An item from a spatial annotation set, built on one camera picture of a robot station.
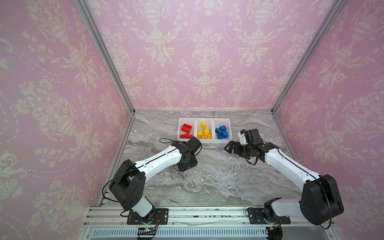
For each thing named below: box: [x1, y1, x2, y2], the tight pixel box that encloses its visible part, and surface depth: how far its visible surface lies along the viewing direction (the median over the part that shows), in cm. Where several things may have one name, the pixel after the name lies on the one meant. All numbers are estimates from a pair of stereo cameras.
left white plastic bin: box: [177, 117, 196, 142], surface depth 108 cm
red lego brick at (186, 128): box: [181, 123, 193, 134], surface depth 110 cm
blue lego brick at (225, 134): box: [222, 130, 229, 138], surface depth 105 cm
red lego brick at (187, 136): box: [179, 134, 194, 139], surface depth 105 cm
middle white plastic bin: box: [195, 117, 214, 144], surface depth 105 cm
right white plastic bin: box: [212, 118, 232, 144], surface depth 105 cm
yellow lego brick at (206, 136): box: [201, 132, 212, 139], surface depth 104 cm
